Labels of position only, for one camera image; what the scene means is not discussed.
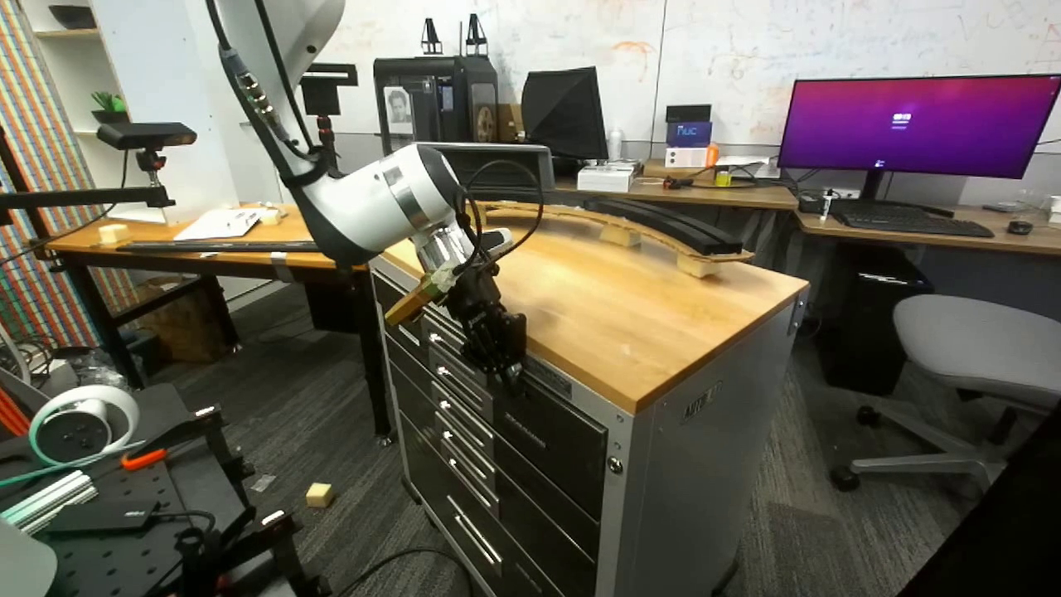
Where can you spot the curved wooden track model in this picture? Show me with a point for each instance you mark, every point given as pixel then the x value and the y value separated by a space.
pixel 685 242

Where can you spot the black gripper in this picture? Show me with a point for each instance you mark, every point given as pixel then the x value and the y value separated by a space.
pixel 495 339

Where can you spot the grey cabinet with wood top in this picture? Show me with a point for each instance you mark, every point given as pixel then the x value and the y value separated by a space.
pixel 620 464

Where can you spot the black computer tower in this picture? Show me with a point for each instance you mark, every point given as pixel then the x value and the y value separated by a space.
pixel 855 339

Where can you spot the black angled monitor back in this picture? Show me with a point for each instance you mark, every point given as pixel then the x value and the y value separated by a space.
pixel 561 110

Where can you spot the white tape roll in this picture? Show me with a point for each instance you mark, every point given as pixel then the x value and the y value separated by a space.
pixel 84 423

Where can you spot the black perforated board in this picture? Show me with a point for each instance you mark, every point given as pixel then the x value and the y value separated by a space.
pixel 147 530

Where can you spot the camera on black tripod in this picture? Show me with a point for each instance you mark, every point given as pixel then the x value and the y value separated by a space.
pixel 319 95

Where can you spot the purple screen monitor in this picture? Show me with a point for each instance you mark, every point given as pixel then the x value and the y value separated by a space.
pixel 918 122

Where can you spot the white papers on desk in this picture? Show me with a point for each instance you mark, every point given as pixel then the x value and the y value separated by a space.
pixel 220 223

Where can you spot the wooden side desk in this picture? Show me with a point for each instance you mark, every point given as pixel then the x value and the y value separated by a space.
pixel 275 251

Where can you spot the black keyboard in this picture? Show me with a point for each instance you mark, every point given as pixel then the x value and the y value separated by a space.
pixel 908 221

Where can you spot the grey tool drawer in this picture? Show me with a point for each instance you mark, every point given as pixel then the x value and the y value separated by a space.
pixel 452 410

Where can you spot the small wooden block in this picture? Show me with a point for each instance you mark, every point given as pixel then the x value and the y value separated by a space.
pixel 319 494

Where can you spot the black camera on stand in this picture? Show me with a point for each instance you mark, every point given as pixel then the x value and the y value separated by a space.
pixel 147 139

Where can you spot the long wooden back desk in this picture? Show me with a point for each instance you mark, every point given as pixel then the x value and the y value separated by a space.
pixel 776 201

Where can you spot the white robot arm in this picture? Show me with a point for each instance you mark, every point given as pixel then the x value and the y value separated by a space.
pixel 351 215

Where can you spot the grey office chair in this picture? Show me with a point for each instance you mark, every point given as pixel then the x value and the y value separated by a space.
pixel 979 349

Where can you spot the black equipment cabinet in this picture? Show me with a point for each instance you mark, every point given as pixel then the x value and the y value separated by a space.
pixel 434 96

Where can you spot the blue white small box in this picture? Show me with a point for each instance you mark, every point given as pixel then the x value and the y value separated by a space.
pixel 688 132

